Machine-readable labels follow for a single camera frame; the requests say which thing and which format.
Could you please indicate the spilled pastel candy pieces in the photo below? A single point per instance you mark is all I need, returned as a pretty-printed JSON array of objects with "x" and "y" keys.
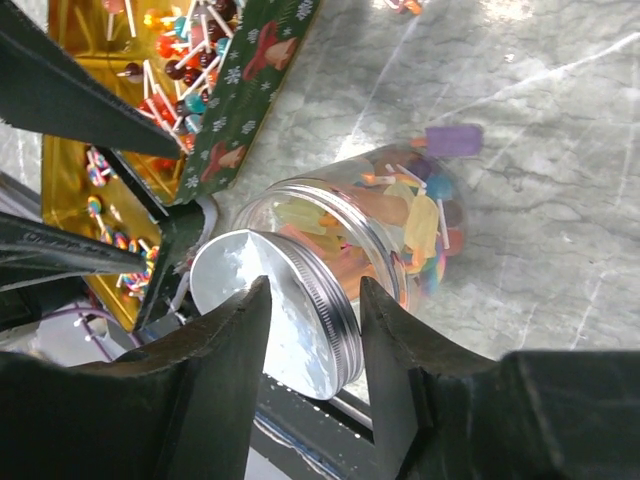
[{"x": 461, "y": 140}]

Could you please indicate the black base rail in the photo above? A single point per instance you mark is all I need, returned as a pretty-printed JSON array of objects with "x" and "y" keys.
[{"x": 314, "y": 439}]

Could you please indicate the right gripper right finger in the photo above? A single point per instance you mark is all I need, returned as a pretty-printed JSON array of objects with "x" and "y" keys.
[{"x": 440, "y": 411}]

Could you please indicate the clear round lid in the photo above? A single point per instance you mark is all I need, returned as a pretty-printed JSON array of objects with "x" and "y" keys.
[{"x": 314, "y": 345}]

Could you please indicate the clear plastic cup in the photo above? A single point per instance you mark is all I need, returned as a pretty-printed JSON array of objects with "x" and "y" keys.
[{"x": 394, "y": 214}]

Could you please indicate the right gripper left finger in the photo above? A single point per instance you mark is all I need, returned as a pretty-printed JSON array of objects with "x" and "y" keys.
[{"x": 181, "y": 407}]

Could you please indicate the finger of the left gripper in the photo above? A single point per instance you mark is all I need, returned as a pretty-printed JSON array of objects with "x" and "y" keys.
[
  {"x": 33, "y": 253},
  {"x": 44, "y": 90}
]

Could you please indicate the tin of swirl lollipops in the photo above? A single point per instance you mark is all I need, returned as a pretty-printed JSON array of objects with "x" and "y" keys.
[{"x": 119, "y": 199}]

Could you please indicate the tin of round lollipops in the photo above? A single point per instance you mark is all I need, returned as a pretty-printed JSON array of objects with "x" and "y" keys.
[{"x": 207, "y": 71}]

